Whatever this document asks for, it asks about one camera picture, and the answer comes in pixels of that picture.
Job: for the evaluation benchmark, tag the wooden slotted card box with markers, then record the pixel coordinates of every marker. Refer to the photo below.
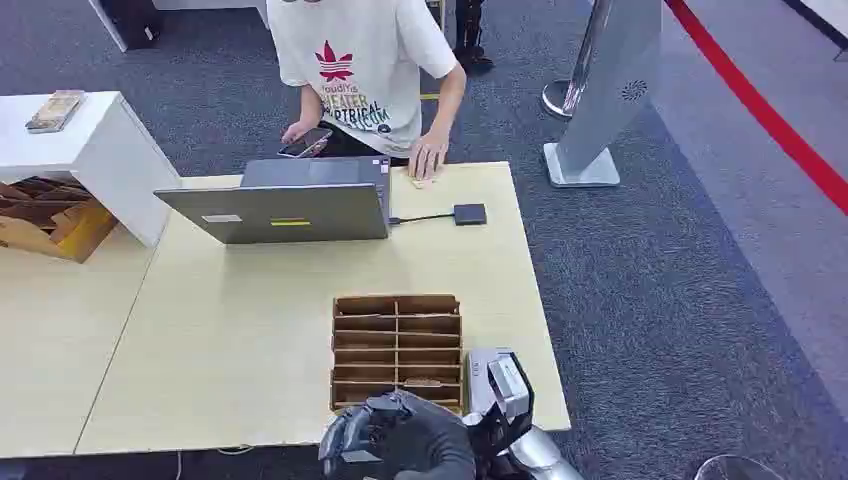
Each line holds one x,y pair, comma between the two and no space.
396,344

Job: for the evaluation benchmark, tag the brown card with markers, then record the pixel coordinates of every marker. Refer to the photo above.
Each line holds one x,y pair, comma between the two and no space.
422,382

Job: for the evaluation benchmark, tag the black adapter box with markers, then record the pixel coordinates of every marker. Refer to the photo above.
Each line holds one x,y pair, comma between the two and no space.
470,214

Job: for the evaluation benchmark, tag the person's left hand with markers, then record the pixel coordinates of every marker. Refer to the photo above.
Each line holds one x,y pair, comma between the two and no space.
427,156

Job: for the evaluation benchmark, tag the person's hand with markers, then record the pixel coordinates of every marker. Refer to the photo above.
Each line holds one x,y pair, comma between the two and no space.
427,156
295,131

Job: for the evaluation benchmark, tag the grey laptop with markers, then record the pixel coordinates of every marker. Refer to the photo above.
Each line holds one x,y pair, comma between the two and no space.
291,212

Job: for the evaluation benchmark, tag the grey card device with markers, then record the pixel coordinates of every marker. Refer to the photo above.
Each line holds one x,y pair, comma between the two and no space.
478,378

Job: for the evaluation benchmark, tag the black smartphone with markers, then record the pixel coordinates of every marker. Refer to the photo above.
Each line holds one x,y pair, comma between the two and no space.
306,143

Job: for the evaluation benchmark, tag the person's right hand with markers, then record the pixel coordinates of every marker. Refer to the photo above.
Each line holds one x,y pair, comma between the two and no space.
295,131

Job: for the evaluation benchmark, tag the person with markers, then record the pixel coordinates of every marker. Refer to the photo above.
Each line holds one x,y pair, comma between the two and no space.
364,79

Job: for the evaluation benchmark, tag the chrome stanchion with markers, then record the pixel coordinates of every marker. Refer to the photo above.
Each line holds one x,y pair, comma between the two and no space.
560,99

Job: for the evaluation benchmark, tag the black robot legs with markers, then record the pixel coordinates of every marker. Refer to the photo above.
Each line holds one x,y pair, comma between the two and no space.
472,40

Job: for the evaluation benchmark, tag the grey kiosk stand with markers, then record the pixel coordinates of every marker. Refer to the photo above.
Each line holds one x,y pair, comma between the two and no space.
616,79

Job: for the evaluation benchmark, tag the white side table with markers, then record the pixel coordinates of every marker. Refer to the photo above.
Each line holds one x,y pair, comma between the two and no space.
99,146

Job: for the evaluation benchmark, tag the yellow cardboard box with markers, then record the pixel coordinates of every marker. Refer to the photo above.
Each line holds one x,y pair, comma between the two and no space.
83,238

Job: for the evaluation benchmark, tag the red barrier belt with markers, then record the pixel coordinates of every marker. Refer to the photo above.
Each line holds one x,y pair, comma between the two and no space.
762,112

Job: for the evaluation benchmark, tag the black cabinet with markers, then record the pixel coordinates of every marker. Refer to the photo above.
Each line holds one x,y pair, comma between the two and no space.
132,23

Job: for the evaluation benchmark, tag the clear round dome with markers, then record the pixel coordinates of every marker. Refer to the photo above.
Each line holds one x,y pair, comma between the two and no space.
735,469

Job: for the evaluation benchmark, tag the brown cardboard pieces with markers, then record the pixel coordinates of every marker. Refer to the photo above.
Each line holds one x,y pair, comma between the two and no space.
40,199

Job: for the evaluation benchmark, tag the stack of cards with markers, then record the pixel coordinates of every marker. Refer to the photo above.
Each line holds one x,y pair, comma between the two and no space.
56,110

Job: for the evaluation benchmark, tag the white platform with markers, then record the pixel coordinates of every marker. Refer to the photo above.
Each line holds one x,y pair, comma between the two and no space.
828,13

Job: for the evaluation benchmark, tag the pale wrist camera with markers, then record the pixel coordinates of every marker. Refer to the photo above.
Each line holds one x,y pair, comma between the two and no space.
510,387

